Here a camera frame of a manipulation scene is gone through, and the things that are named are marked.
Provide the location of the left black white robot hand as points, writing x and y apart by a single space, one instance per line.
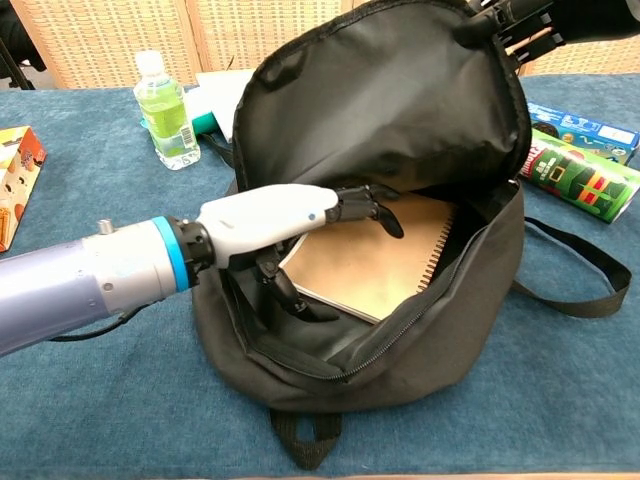
265 215

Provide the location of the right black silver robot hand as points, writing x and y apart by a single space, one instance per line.
525 25

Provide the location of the brown spiral notebook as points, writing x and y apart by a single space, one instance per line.
370 260

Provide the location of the black fabric backpack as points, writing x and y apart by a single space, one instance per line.
400 100

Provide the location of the blue cookie box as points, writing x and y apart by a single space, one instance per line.
585 130

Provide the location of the orange snack box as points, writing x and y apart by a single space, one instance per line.
17 185

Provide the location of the green wet wipes pack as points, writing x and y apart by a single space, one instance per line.
205 124

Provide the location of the white book yellow edge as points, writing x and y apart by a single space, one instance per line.
225 100

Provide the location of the clear water bottle green label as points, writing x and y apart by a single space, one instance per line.
167 115

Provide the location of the green chips can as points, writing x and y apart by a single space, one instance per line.
580 180

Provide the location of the blue table cloth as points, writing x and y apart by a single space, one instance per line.
125 390

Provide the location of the woven folding screen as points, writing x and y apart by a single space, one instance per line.
100 35

